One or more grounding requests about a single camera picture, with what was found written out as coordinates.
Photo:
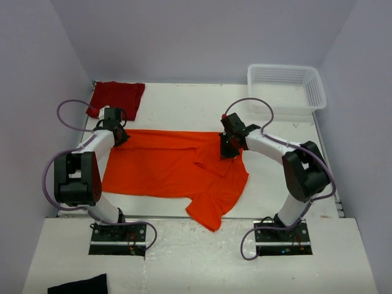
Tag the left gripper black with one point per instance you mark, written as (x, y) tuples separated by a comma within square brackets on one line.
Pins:
[(124, 136)]

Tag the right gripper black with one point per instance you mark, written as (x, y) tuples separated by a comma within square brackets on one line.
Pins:
[(224, 152)]

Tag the orange t shirt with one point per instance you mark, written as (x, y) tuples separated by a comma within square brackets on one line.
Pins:
[(178, 164)]

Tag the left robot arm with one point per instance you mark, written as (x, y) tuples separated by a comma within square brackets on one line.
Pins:
[(77, 181)]

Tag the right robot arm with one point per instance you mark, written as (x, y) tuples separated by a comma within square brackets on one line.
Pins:
[(305, 171)]

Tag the folded dark red shirt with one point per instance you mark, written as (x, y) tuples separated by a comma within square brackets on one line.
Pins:
[(126, 96)]

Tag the white plastic basket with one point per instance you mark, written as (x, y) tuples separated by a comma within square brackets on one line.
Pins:
[(289, 90)]

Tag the black cloth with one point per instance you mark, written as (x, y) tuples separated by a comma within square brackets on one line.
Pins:
[(95, 285)]

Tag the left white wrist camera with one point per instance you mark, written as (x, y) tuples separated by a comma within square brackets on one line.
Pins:
[(101, 114)]

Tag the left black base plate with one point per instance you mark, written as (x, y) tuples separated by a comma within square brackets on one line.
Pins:
[(130, 234)]

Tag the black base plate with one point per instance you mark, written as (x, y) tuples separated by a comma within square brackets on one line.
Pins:
[(300, 233), (130, 234)]

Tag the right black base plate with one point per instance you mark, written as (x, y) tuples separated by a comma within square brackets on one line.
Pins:
[(300, 233)]

